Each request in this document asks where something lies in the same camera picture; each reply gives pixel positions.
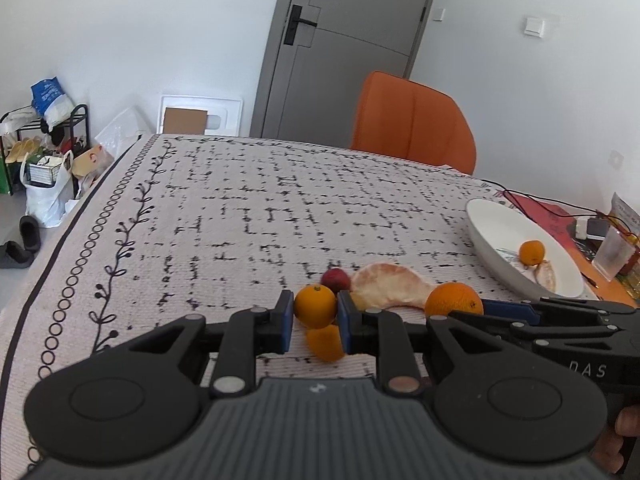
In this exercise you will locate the white foam box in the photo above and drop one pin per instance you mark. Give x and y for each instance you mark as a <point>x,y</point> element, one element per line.
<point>230,110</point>

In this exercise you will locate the black shoe rack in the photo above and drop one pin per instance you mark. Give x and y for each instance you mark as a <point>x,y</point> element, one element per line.
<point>80,125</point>

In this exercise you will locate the white charger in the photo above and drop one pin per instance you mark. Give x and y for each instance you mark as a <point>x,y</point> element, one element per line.
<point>587,227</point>

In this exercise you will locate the dark slipper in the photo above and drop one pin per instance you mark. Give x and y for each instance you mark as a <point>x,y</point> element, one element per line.
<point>30,232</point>
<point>15,256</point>

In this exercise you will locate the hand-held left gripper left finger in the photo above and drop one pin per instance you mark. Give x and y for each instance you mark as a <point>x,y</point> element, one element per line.
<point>285,322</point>

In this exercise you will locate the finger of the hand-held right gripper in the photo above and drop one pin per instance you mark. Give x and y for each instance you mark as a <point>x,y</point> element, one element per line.
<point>510,309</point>
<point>525,329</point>

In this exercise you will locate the white plastic bag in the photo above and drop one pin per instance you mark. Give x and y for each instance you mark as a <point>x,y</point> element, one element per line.
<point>47,202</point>

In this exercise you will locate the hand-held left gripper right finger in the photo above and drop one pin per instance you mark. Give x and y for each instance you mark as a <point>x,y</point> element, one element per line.
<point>345,325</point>

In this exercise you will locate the orange chair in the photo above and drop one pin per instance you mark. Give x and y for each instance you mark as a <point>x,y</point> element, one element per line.
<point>410,120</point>

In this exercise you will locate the grey door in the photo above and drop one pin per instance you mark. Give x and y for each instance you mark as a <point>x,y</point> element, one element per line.
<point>350,60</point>

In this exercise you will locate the clear plastic cup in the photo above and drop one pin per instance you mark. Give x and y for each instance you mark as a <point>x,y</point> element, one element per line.
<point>612,255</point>

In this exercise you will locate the person's right hand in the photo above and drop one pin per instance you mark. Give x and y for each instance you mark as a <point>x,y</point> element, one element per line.
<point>622,440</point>

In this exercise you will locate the black patterned white tablecloth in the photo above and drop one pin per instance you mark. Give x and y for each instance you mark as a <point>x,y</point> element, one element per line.
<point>225,210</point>

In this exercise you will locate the red lychee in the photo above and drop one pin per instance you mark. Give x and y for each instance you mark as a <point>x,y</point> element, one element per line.
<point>334,279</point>

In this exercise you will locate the brown paper bag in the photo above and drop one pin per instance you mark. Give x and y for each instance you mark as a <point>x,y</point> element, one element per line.
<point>92,160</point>

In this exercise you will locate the medium orange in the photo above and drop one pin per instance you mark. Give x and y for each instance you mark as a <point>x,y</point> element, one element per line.
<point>315,306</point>

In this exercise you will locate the large pomelo segment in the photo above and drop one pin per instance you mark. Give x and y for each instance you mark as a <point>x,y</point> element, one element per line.
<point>390,287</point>

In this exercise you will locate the printed packet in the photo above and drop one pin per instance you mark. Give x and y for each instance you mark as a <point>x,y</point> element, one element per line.
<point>627,210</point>

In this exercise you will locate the large orange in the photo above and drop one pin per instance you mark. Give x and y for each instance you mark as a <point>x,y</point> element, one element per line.
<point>454,300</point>

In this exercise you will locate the brown cardboard sheet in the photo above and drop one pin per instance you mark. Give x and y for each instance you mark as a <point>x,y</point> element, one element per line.
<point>185,121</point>

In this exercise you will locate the large white wall switch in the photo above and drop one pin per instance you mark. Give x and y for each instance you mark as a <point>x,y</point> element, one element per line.
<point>534,26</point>

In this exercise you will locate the blue and white bag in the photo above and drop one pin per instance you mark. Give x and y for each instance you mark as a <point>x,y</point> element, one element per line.
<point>47,95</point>

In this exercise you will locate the yellow slippers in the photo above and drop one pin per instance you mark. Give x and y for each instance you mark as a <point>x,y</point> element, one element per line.
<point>22,150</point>

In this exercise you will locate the small orange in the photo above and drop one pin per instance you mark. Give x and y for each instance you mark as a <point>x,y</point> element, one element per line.
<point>531,252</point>
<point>325,344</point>

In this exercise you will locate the white plate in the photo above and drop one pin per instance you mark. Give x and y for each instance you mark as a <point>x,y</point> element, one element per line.
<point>500,235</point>

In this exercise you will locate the clear plastic bag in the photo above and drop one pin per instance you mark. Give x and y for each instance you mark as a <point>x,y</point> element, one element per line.
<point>122,127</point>

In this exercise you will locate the small pomelo segment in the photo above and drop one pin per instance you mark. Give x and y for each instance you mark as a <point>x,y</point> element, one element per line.
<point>546,275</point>

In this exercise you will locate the orange printed mat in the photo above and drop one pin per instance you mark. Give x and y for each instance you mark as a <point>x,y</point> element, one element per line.
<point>545,215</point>

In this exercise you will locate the small white wall switch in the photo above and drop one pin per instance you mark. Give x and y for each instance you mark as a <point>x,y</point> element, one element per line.
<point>439,14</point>

